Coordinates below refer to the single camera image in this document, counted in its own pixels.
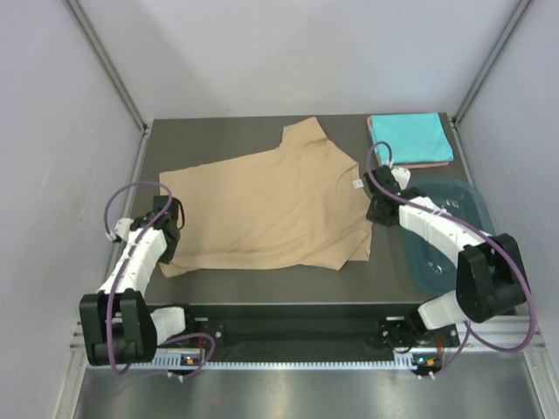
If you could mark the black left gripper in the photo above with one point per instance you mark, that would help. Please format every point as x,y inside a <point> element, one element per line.
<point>168,256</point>

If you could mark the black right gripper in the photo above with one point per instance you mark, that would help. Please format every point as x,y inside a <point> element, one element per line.
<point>372,216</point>

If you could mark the beige t shirt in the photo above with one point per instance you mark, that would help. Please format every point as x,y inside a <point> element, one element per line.
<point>295,204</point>

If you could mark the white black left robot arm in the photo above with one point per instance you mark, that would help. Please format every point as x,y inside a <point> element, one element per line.
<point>117,325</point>

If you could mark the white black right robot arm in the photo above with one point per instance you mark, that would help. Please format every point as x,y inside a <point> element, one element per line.
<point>490,277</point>

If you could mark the teal plastic bin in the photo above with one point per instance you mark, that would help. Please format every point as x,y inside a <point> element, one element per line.
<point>433,254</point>

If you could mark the folded turquoise t shirt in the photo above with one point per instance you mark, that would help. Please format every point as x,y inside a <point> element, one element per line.
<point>410,137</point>

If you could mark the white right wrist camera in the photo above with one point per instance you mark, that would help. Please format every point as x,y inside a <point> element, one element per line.
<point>402,176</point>

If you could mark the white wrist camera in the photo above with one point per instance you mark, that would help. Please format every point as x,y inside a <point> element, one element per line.
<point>402,176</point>
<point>121,230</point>

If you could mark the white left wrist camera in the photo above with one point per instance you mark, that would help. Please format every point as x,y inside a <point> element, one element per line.
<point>121,230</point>

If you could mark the grey slotted cable duct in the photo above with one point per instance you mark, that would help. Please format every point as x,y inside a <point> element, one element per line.
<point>184,362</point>

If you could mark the aluminium front frame rail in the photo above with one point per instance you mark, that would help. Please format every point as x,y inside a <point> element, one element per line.
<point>501,331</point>

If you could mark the left aluminium corner post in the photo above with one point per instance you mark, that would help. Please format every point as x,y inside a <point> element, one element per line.
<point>102,56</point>

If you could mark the aluminium corner post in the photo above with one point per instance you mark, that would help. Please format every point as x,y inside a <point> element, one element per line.
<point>519,12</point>
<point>102,56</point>

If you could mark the right aluminium corner post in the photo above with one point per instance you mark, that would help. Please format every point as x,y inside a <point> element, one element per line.
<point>519,12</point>

